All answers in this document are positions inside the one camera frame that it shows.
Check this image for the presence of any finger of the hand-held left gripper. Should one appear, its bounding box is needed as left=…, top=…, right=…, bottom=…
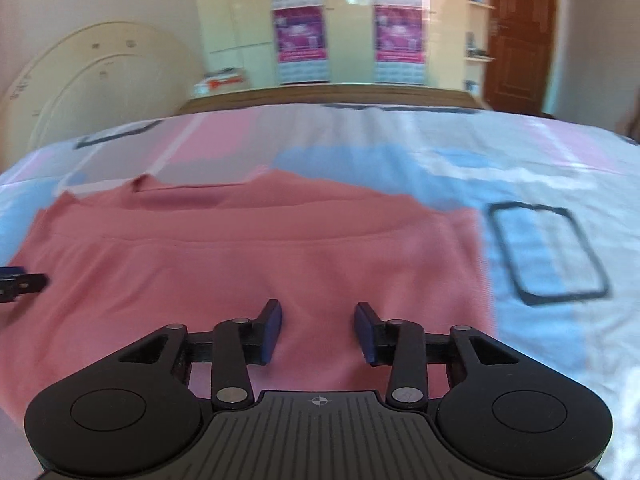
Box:
left=0, top=266, right=50, bottom=304

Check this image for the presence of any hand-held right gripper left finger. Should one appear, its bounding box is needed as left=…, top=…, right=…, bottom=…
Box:
left=117, top=299, right=284, bottom=411

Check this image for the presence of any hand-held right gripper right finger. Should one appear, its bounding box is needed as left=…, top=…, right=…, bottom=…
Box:
left=353, top=301, right=523, bottom=411

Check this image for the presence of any pink sweatshirt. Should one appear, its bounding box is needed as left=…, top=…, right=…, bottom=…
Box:
left=0, top=166, right=497, bottom=413

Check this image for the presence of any cream round headboard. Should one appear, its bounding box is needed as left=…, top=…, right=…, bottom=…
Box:
left=0, top=21, right=207, bottom=172

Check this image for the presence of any wooden headboard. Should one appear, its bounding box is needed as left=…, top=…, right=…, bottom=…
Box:
left=177, top=83, right=493, bottom=114

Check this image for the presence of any bed with patterned sheet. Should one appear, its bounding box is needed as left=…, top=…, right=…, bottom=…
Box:
left=0, top=101, right=640, bottom=480

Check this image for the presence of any white and orange box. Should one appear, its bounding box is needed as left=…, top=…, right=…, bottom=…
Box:
left=192, top=66, right=251, bottom=97

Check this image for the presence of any cream corner shelf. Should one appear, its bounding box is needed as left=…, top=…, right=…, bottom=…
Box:
left=464, top=0, right=497, bottom=97

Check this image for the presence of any cream wardrobe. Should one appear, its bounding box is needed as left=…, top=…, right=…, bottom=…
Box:
left=192, top=0, right=471, bottom=92

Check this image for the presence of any brown wooden door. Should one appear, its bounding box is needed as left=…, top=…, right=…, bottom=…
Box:
left=482, top=0, right=559, bottom=114

